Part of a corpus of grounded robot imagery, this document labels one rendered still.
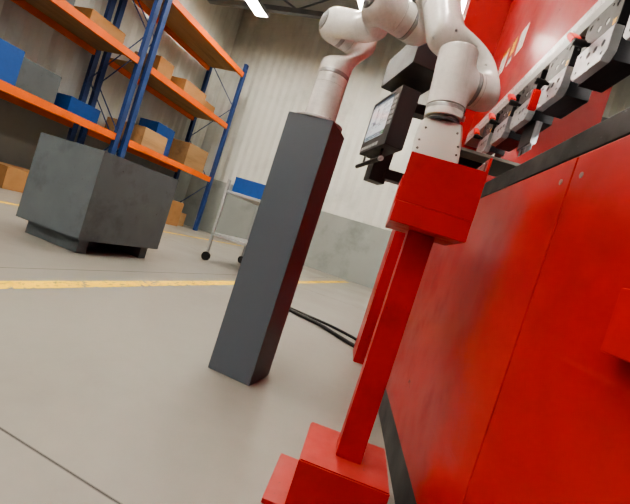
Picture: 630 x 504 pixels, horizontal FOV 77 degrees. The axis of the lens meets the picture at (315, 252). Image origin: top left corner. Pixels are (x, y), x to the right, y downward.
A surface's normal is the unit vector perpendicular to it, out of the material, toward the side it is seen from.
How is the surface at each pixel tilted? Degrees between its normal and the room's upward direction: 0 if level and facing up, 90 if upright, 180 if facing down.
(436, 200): 90
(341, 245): 90
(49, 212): 90
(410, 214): 90
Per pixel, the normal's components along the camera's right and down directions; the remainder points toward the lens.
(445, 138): -0.09, 0.01
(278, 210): -0.29, -0.07
